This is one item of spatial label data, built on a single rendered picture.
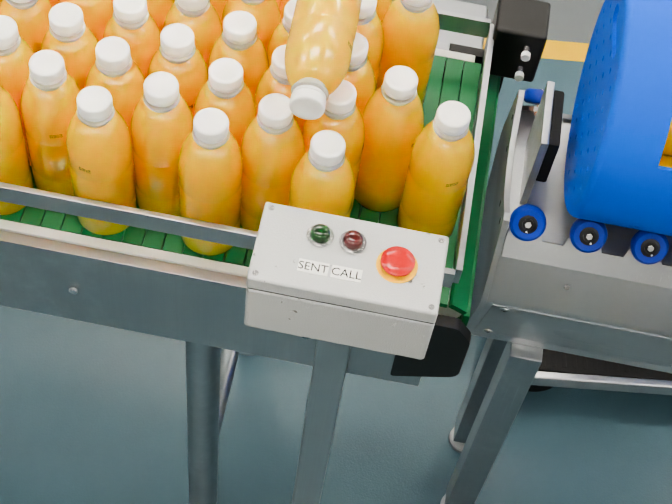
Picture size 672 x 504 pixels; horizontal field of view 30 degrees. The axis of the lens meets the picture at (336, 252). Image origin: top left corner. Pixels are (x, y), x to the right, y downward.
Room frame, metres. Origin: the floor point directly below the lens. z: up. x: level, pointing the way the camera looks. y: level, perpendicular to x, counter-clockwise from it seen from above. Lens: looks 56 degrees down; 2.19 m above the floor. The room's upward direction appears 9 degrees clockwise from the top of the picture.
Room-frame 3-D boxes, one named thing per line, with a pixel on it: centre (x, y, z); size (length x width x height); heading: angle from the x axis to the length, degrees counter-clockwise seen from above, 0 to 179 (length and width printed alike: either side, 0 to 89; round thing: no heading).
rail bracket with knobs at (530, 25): (1.21, -0.19, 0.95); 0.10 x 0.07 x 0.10; 178
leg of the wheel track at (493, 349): (1.07, -0.30, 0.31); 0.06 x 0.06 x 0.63; 88
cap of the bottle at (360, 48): (1.00, 0.02, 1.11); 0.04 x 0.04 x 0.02
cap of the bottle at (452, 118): (0.92, -0.11, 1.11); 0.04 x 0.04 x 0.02
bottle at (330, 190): (0.85, 0.03, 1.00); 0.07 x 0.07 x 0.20
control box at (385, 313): (0.72, -0.02, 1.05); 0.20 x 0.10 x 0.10; 88
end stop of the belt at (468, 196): (1.01, -0.15, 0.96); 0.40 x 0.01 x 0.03; 178
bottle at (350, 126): (0.93, 0.02, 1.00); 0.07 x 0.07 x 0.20
